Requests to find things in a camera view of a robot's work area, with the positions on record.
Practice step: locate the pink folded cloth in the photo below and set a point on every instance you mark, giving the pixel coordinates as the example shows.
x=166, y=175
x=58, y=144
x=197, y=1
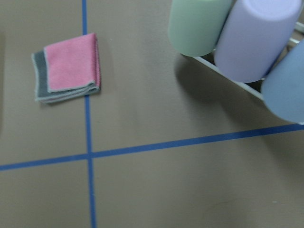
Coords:
x=73, y=64

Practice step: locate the green plastic cup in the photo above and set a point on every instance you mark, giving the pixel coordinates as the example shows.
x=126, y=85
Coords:
x=195, y=25

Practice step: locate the grey folded cloth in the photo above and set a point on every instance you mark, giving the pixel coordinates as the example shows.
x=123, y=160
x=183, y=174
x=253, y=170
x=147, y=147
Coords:
x=41, y=88

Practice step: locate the purple plastic cup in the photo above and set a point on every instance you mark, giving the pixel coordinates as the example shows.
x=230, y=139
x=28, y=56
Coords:
x=254, y=35

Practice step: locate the blue plastic cup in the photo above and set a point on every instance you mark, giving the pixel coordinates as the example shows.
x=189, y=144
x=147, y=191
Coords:
x=283, y=87

